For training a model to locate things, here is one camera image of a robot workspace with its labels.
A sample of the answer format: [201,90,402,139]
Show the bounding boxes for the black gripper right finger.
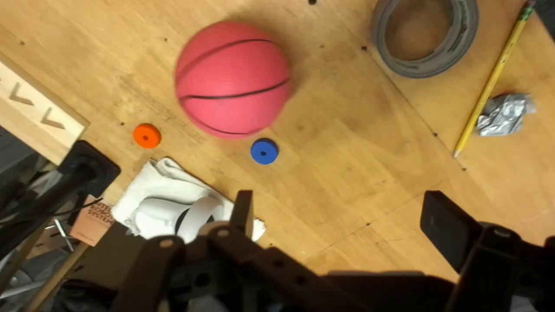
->
[418,189,555,312]

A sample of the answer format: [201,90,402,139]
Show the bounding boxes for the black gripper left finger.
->
[198,189,371,312]

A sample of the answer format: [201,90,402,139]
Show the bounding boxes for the pink basketball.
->
[173,19,293,141]

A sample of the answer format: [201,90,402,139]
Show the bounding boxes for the small blue disc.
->
[248,137,281,167]

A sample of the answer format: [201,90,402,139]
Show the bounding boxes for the white cloth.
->
[109,156,269,245]

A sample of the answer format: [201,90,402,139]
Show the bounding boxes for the small orange disc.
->
[132,122,163,151]

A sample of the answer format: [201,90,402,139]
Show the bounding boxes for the crumpled silver foil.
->
[474,92,538,139]

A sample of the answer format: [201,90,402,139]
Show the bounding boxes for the brown card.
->
[68,194,116,248]

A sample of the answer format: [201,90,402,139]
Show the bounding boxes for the yellow pencil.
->
[451,0,539,160]

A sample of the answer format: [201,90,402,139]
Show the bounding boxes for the wooden chevron board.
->
[0,59,92,167]

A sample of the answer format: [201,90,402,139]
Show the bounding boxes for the grey duct tape roll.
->
[371,0,480,80]

